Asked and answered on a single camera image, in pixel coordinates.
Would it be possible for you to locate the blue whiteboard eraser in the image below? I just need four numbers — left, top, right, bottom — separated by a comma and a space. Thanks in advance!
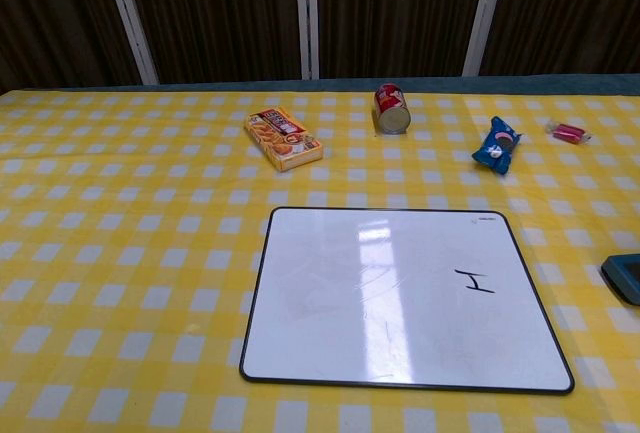
600, 253, 640, 307

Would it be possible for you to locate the orange biscuit box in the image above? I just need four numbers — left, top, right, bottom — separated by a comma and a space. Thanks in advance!
243, 105, 324, 174

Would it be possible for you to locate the red snack can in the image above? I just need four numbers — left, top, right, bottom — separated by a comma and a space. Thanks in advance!
373, 83, 412, 135

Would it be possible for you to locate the blue cookie packet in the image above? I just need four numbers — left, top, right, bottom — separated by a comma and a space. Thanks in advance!
471, 115, 525, 175

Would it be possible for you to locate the yellow white checkered tablecloth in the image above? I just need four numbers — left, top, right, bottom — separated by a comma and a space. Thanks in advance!
0, 87, 640, 433

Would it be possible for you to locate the pink wrapped candy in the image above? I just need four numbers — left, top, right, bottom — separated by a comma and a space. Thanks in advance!
545, 121, 594, 145

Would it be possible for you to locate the small white whiteboard black frame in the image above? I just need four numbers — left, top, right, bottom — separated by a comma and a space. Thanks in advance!
239, 206, 576, 396

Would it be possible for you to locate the white partition frame post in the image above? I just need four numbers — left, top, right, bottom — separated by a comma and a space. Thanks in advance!
462, 0, 511, 78
294, 0, 321, 80
99, 0, 160, 86

